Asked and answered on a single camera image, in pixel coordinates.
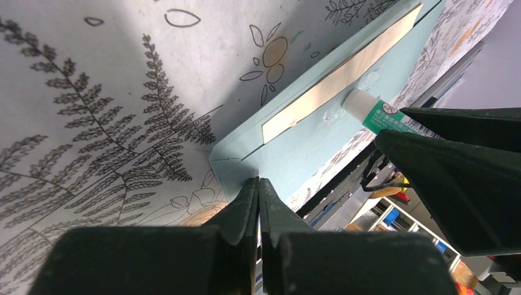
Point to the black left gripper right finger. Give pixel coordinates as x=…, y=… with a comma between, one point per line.
x=297, y=259

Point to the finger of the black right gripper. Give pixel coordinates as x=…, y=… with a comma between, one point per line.
x=491, y=128
x=472, y=192

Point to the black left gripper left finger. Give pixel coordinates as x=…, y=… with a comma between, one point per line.
x=217, y=257

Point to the small glue stick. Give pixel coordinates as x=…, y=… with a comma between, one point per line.
x=377, y=115

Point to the floral table mat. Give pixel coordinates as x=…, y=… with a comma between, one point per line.
x=109, y=109

